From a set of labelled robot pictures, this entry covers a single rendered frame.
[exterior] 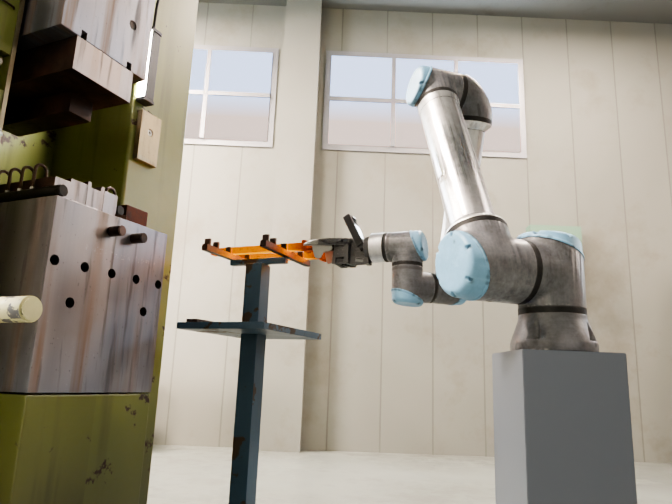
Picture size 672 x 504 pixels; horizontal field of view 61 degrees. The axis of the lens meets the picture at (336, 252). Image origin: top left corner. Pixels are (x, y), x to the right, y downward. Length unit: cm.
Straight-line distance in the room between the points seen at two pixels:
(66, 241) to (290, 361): 303
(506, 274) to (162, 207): 121
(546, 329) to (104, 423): 107
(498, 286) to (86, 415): 100
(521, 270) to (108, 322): 100
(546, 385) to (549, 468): 16
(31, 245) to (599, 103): 485
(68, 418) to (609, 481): 117
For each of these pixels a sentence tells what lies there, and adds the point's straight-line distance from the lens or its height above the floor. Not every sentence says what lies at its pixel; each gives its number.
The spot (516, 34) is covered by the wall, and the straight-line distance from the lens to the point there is 563.
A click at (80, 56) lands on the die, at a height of 131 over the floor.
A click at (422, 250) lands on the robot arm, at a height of 89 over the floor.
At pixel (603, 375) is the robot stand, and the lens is 132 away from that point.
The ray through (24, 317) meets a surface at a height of 60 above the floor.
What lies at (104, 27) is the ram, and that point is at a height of 144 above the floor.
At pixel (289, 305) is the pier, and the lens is 434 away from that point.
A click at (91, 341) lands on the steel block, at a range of 151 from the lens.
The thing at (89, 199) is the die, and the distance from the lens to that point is 160.
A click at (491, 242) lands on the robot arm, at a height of 82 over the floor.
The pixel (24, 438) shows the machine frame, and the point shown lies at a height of 38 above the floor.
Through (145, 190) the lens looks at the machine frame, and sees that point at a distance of 196.
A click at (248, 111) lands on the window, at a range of 499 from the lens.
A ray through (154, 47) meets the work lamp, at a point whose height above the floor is 157.
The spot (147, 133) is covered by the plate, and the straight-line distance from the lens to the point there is 198.
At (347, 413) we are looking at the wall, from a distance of 446.
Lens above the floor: 52
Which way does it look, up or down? 13 degrees up
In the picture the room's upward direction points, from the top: 2 degrees clockwise
